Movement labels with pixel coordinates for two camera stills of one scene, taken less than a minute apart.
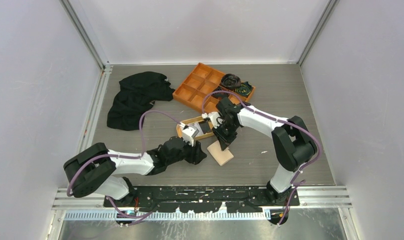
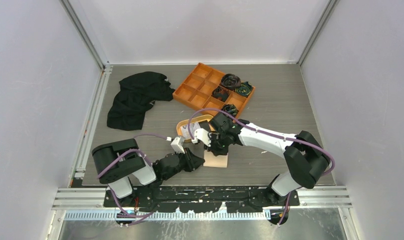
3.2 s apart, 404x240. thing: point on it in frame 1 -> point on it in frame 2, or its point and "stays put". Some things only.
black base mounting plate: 199,198 stays put
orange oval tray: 179,129 stays put
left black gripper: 196,153 -> 193,161
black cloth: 137,93 stays put
